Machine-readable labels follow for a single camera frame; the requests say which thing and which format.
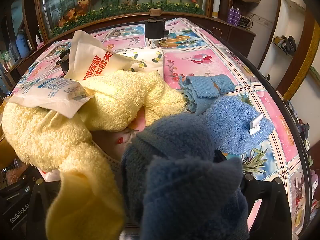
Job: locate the white bag with red print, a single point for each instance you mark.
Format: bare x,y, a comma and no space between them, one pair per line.
87,57

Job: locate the large yellow terry towel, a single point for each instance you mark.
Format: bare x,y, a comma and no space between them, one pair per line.
50,142

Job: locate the yellow towel with white label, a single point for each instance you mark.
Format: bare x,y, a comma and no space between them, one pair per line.
125,97

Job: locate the black motor with wooden knob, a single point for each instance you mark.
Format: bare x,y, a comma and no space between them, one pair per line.
155,28

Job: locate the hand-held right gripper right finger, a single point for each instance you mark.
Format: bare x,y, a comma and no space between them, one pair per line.
252,187

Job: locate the lemon print tissue pack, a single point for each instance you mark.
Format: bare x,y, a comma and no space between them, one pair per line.
150,60

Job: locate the light blue towel white label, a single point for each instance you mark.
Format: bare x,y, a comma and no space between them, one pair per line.
235,120

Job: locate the pink printed tablecloth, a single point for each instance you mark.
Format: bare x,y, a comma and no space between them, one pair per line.
212,55

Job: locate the small rolled blue cloth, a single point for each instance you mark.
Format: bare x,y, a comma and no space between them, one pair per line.
200,90

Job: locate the white desiccant packet blue print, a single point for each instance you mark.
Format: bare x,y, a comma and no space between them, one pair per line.
45,92

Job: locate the dark tool on shelf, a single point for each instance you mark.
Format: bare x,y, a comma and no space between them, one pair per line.
286,43

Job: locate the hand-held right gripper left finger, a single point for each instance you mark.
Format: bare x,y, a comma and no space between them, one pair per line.
37,205

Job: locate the aquarium with plants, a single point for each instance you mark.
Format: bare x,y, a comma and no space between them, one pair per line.
112,0

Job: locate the dark blue terry towel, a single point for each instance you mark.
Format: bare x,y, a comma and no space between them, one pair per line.
180,180

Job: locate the small white bottle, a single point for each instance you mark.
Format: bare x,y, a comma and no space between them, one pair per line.
38,39

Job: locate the purple spray can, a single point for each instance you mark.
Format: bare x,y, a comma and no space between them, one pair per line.
231,16
237,17

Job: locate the blue water bottle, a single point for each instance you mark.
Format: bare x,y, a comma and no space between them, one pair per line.
20,43

